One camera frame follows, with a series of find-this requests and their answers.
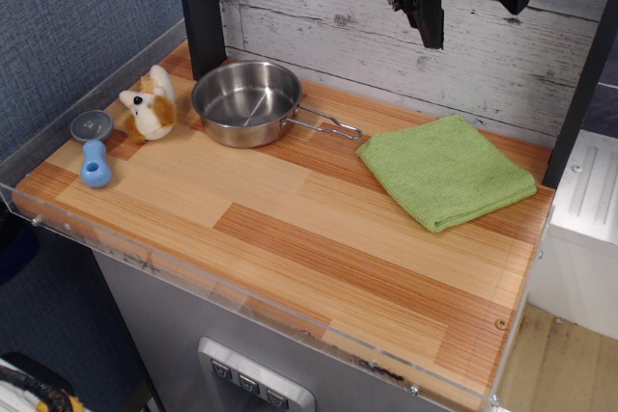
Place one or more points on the green cloth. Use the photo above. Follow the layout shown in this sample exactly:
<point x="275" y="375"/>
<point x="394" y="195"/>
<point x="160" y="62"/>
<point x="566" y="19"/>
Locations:
<point x="445" y="173"/>

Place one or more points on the grey cabinet with dispenser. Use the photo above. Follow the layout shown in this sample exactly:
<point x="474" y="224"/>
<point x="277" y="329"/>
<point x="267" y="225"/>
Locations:
<point x="208" y="346"/>

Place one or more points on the dark vertical post right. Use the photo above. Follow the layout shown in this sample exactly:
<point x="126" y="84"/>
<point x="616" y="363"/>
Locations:
<point x="585" y="89"/>

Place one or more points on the clear acrylic table guard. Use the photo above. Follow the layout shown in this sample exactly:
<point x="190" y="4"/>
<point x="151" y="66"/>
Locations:
<point x="336" y="266"/>

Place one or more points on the plush corgi toy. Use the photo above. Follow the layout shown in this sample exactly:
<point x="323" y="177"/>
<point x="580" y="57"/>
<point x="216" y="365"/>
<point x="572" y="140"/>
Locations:
<point x="152" y="111"/>

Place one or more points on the yellow object bottom left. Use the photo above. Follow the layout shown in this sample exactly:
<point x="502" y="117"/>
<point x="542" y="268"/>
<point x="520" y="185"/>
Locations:
<point x="60" y="403"/>

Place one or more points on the stainless steel pan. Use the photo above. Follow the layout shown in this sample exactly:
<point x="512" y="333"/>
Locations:
<point x="250" y="104"/>

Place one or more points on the blue plastic toy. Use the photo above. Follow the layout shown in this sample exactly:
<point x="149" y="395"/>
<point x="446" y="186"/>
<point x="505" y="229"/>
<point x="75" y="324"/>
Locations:
<point x="95" y="171"/>

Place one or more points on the white ribbed metal box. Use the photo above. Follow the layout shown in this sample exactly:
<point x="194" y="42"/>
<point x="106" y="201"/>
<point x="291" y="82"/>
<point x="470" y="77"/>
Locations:
<point x="575" y="276"/>

